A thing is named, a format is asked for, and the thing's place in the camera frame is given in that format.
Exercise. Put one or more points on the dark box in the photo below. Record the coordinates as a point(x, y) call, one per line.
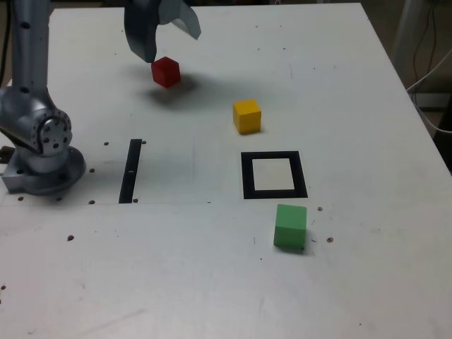
point(434, 101)

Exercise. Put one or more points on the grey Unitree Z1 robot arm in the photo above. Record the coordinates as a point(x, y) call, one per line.
point(28, 53)

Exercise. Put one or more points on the black tape strip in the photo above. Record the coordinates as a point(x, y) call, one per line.
point(129, 176)

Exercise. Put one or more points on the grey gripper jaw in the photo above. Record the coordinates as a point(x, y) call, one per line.
point(183, 17)
point(141, 31)

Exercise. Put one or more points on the white post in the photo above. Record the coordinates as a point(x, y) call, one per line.
point(406, 28)

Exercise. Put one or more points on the black tape square outline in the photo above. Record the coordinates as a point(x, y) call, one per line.
point(247, 176)

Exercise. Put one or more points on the yellow cube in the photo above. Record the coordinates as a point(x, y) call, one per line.
point(247, 116)

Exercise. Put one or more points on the green cube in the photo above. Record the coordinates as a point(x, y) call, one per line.
point(289, 227)

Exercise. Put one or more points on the red cube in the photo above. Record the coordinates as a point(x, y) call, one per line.
point(166, 74)

